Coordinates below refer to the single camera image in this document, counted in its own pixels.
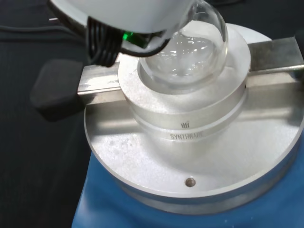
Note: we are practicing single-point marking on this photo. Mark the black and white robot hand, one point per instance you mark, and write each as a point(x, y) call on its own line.
point(118, 12)

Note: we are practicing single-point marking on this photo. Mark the heater with blue base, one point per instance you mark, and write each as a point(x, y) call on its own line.
point(190, 154)

